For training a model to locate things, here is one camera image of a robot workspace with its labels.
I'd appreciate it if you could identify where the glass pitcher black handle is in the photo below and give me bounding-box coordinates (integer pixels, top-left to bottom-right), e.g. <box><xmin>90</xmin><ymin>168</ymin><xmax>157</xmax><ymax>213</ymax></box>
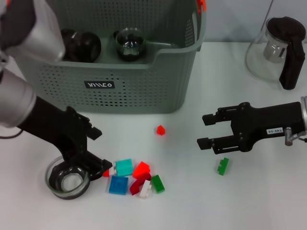
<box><xmin>245</xmin><ymin>16</ymin><xmax>307</xmax><ymax>91</ymax></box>

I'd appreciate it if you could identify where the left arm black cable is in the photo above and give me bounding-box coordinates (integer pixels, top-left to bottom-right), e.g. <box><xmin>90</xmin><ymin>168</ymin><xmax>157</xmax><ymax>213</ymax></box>
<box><xmin>0</xmin><ymin>129</ymin><xmax>22</xmax><ymax>140</ymax></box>

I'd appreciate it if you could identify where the orange-red sloped brick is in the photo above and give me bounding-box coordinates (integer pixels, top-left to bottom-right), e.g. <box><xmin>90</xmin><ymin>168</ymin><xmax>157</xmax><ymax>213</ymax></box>
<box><xmin>132</xmin><ymin>161</ymin><xmax>151</xmax><ymax>179</ymax></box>

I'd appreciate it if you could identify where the white stepped brick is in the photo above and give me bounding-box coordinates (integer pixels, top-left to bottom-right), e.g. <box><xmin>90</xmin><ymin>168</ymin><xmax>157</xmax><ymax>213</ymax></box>
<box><xmin>139</xmin><ymin>180</ymin><xmax>154</xmax><ymax>199</ymax></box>

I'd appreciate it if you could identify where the blue flat square plate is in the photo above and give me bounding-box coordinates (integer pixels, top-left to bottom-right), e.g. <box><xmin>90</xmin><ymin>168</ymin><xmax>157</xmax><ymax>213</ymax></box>
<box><xmin>108</xmin><ymin>176</ymin><xmax>129</xmax><ymax>195</ymax></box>

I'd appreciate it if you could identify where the dark green brick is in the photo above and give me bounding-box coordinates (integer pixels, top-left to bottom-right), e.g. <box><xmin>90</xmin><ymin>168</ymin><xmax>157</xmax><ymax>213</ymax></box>
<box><xmin>151</xmin><ymin>174</ymin><xmax>166</xmax><ymax>194</ymax></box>

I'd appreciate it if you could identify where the teal square brick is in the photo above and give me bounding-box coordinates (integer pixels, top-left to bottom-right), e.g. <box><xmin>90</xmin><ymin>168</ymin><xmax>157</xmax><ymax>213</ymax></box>
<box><xmin>116</xmin><ymin>158</ymin><xmax>134</xmax><ymax>177</ymax></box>

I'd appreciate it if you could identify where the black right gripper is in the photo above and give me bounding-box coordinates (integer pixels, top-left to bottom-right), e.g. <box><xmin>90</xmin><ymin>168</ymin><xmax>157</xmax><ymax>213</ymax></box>
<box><xmin>196</xmin><ymin>102</ymin><xmax>306</xmax><ymax>155</ymax></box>

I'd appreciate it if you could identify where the grey perforated storage bin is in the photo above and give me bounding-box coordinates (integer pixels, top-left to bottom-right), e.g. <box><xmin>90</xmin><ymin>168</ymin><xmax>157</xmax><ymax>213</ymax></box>
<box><xmin>14</xmin><ymin>0</ymin><xmax>207</xmax><ymax>115</ymax></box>

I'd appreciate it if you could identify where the dark red curved brick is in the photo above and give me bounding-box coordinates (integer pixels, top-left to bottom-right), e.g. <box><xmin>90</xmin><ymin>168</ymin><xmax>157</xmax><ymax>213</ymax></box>
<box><xmin>129</xmin><ymin>172</ymin><xmax>152</xmax><ymax>196</ymax></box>

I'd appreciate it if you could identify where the black clay teapot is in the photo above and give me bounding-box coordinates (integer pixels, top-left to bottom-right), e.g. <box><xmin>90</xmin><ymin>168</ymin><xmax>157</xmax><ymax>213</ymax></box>
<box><xmin>60</xmin><ymin>28</ymin><xmax>77</xmax><ymax>60</ymax></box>

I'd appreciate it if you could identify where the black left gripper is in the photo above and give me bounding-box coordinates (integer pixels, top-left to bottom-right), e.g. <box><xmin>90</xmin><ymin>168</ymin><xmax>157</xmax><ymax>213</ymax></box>
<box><xmin>20</xmin><ymin>97</ymin><xmax>113</xmax><ymax>182</ymax></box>

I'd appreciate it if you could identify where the bright green brick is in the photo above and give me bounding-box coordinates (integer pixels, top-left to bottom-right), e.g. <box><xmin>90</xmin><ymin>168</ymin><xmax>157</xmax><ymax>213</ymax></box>
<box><xmin>217</xmin><ymin>157</ymin><xmax>230</xmax><ymax>176</ymax></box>

